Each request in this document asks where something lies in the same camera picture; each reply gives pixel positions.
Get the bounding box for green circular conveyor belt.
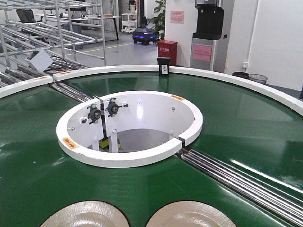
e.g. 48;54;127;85
0;72;303;227

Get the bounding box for black sensor box on rail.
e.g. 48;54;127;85
157;57;170;77

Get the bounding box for steel conveyor rollers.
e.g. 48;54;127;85
175;148;303;227

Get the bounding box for red fire equipment cabinet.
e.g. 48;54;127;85
157;40;178;66

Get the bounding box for green potted plant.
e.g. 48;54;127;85
152;0;166;41

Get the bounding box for white box on rollers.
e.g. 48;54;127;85
25;49;53;72

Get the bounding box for blue-lit mobile robot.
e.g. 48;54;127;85
133;28;158;45

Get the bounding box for white outer conveyor rail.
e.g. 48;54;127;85
0;65;303;115

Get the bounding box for metal roller rack shelving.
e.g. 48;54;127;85
0;0;107;88

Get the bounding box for white inner conveyor ring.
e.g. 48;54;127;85
56;90;204;168

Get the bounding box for mesh waste bin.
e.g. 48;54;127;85
249;74;268;85

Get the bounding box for black water dispenser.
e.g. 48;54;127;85
190;0;224;70

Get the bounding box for beige plate black rim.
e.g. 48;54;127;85
41;201;130;227
146;201;236;227

